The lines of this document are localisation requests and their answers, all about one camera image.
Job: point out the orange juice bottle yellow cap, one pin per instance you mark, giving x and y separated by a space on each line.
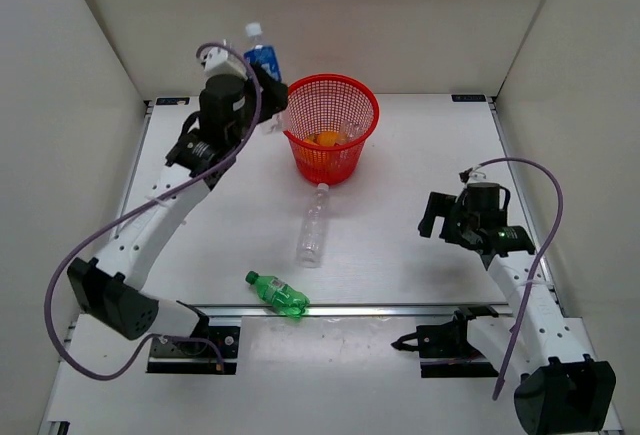
326 139

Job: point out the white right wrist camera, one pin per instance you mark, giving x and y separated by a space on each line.
472 175

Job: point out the crushed orange plastic bottle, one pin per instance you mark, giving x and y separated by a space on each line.
315 161

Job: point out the black label left table corner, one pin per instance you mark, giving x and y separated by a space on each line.
172 101

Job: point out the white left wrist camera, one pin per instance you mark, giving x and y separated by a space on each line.
218 61

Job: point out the black label table corner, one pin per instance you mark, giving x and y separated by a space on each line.
468 98
172 101

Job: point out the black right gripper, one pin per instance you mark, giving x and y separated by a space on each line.
441 204

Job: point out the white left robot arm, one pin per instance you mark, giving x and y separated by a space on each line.
109 286

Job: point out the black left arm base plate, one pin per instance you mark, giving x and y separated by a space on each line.
195 358

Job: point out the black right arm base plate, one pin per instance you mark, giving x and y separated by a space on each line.
444 350

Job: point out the red mesh plastic bin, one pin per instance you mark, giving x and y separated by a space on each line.
329 118

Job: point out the clear bottle blue label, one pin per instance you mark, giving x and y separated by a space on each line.
265 55

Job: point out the green plastic bottle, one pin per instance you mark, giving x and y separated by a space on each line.
278 295

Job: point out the clear unlabelled plastic bottle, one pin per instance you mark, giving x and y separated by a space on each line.
312 237

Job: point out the black label right table corner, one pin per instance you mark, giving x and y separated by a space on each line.
468 98

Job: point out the clear bottle red label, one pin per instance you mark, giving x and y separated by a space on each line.
347 133

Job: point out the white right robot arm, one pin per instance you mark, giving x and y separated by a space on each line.
558 387

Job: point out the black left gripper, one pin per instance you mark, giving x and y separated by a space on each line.
274 98

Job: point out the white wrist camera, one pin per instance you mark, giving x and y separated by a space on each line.
472 175
218 61

